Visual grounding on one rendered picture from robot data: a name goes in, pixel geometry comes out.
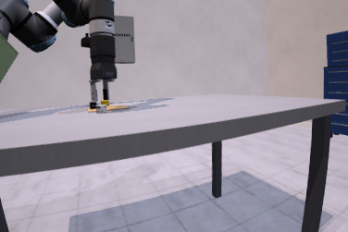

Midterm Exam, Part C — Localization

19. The peach flat mat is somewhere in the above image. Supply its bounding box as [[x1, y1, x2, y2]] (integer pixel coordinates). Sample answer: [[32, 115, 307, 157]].
[[87, 105, 130, 113]]

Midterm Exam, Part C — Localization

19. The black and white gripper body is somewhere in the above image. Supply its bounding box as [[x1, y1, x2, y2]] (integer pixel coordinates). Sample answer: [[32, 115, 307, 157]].
[[81, 19, 118, 79]]

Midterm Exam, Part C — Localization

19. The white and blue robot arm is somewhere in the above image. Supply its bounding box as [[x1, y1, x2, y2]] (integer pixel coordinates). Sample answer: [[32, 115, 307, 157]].
[[0, 0, 115, 53]]

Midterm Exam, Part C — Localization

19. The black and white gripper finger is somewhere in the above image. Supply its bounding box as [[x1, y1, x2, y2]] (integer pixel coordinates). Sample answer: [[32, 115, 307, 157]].
[[89, 79, 101, 102], [103, 79, 115, 100]]

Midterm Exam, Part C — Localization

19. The yellow die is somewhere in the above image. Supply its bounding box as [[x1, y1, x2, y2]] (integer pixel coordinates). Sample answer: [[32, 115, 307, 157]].
[[101, 100, 109, 106]]

